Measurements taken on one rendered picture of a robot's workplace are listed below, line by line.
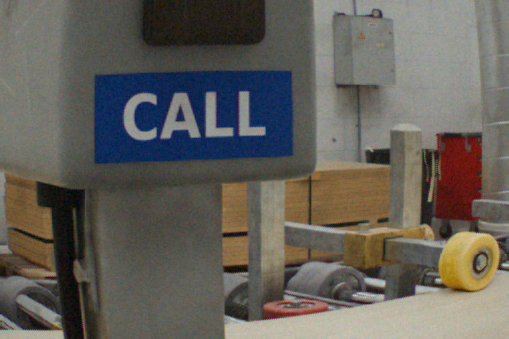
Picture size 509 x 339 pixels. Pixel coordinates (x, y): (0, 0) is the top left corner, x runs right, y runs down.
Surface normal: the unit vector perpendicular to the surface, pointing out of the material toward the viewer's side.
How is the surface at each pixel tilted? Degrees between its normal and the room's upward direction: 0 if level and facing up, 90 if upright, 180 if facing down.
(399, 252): 90
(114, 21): 90
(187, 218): 90
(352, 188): 90
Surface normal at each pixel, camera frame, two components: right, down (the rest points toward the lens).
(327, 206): 0.52, 0.04
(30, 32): -0.86, 0.04
